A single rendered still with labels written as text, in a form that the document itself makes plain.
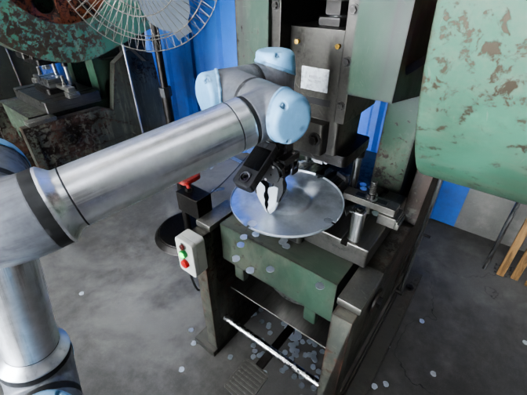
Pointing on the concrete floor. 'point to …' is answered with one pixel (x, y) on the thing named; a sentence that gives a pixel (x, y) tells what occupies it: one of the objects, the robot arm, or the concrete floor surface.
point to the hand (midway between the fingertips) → (267, 209)
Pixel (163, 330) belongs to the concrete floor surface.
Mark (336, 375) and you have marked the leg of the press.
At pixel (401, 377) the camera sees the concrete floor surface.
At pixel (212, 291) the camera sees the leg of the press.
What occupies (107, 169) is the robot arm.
